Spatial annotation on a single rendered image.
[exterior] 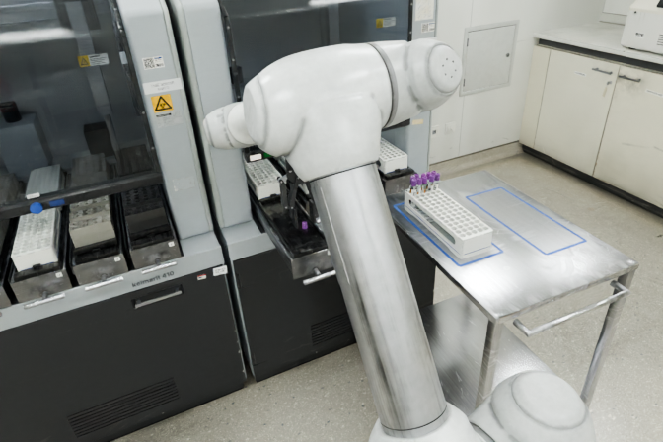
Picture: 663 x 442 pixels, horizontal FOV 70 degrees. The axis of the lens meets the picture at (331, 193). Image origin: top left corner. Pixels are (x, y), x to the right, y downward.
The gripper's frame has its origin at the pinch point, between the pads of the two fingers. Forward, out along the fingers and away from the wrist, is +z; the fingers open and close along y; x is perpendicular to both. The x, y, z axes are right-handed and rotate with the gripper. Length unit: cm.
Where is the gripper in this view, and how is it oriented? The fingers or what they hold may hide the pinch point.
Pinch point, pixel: (303, 214)
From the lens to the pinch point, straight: 142.0
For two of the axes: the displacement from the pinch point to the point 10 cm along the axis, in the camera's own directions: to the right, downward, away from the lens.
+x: 4.2, 4.4, -7.9
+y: -9.1, 2.5, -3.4
